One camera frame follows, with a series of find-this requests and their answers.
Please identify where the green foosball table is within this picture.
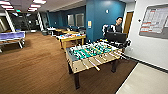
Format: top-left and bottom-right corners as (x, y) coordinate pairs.
(65, 40), (129, 90)

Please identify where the white table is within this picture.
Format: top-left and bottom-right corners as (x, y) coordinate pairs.
(55, 30), (87, 52)

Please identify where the black wheeled cart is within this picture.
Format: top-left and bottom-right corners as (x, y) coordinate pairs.
(102, 24), (132, 51)

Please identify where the person in dark shirt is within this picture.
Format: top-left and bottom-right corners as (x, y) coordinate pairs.
(108, 16), (125, 34)

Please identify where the dark round trash bin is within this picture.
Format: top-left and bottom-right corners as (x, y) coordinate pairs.
(41, 30), (49, 37)

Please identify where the brown wooden door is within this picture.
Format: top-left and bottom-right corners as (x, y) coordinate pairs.
(123, 11), (135, 35)

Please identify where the blue ping pong table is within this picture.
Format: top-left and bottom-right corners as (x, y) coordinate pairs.
(0, 31), (26, 50)

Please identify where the grey framed wall panel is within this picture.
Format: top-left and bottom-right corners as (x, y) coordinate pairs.
(75, 12), (86, 28)
(67, 13), (76, 28)

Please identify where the framed wall notice board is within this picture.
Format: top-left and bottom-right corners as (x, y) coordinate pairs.
(138, 3), (168, 40)

